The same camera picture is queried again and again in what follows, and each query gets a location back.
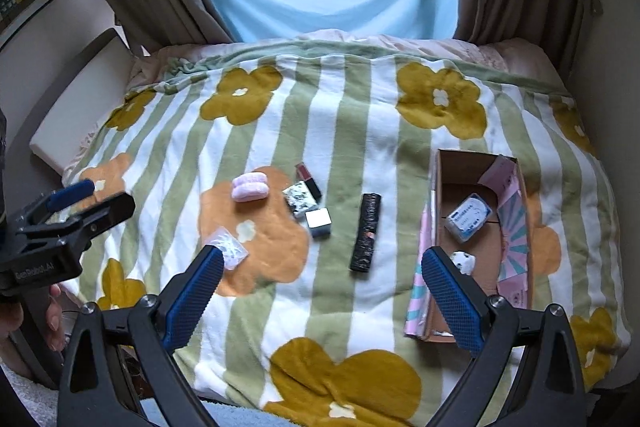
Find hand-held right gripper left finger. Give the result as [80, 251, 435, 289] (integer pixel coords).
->
[56, 246, 226, 427]

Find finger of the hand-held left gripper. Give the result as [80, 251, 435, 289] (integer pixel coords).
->
[17, 178, 96, 229]
[20, 192, 137, 254]

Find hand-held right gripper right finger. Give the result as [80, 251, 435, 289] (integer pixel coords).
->
[421, 246, 586, 427]

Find small clear plastic bag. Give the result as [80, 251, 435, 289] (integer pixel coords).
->
[206, 227, 248, 269]

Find long black packet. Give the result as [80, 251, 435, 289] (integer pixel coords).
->
[349, 193, 382, 275]

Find cardboard box with pink print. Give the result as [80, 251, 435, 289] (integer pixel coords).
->
[405, 149, 533, 343]

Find black and white tissue pack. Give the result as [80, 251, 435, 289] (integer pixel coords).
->
[282, 182, 319, 219]

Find small silver square box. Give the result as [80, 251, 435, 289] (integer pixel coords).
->
[305, 208, 332, 239]

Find dark red lipstick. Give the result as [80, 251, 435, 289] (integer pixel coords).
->
[295, 163, 322, 200]

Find person's left hand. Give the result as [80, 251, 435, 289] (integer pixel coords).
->
[45, 284, 68, 350]

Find small white spotted trinket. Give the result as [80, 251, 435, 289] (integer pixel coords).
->
[451, 251, 475, 275]

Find white padded headboard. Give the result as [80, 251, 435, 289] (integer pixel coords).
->
[30, 29, 138, 178]

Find white fluffy cloth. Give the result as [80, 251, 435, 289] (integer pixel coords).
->
[0, 364, 61, 427]

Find striped floral blanket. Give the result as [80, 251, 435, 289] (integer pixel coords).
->
[60, 39, 631, 427]

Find pink quilt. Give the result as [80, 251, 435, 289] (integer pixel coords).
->
[130, 29, 571, 94]

